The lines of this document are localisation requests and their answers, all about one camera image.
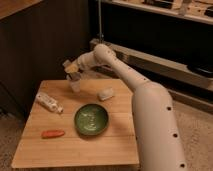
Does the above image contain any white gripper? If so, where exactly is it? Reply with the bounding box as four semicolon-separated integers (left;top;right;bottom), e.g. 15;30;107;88
62;56;87;81

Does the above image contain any white shelf with items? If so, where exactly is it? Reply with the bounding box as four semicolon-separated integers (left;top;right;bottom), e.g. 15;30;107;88
102;0;213;25

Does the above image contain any metal pole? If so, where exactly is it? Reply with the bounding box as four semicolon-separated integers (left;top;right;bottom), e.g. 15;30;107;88
98;0;103;43

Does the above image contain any orange carrot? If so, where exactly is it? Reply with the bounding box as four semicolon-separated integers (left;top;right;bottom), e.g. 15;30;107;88
41;130;65;139

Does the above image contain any white ceramic cup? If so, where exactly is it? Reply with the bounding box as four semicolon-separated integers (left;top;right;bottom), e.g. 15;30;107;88
69;81;80;92

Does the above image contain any wooden cabinet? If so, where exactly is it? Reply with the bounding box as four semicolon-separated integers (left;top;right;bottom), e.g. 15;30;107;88
0;0;42;20

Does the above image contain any green ceramic bowl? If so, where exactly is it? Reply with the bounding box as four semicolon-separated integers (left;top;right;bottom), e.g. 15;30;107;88
74;104;109;136

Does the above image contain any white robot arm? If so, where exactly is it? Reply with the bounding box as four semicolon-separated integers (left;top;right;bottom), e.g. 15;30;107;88
63;44;188;171

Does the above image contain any wooden table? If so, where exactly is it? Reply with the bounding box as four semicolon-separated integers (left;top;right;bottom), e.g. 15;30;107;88
12;79;139;169

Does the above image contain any white plastic bottle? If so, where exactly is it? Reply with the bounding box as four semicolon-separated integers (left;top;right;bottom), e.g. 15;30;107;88
36;92;63;113

